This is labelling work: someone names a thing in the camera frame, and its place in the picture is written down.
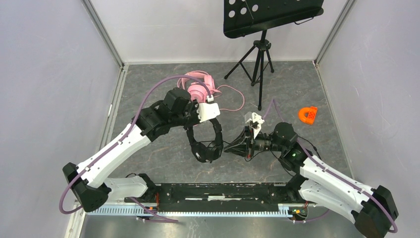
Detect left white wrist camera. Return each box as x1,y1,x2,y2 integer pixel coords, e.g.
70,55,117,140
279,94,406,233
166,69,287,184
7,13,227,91
197,95,220,123

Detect pink headphones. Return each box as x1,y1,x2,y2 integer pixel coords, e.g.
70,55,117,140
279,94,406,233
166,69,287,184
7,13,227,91
177,70,220,103

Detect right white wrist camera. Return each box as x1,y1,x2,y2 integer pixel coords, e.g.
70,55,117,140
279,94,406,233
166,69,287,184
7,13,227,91
244,112,265,139

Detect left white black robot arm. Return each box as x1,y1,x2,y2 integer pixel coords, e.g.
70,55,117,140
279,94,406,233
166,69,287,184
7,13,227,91
62,88,219,212

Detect orange plastic block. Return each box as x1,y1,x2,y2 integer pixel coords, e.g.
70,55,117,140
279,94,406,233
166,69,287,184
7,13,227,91
298,106,317,125

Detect black headphones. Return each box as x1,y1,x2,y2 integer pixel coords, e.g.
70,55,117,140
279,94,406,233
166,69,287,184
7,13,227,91
186,119,224,163

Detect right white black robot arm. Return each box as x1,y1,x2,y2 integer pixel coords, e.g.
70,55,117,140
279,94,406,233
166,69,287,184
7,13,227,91
224,122,399,238

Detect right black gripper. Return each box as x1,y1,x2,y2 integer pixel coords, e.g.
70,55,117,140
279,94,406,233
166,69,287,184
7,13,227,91
223,125,285,159

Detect black music stand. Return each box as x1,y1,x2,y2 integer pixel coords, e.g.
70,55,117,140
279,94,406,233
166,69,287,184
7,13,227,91
223,0,324,111

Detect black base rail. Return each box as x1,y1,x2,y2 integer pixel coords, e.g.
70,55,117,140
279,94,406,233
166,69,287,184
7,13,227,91
136,182,306,213

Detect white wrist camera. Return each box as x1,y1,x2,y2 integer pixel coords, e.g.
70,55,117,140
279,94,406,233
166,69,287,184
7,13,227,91
197,95,220,123
244,112,265,139

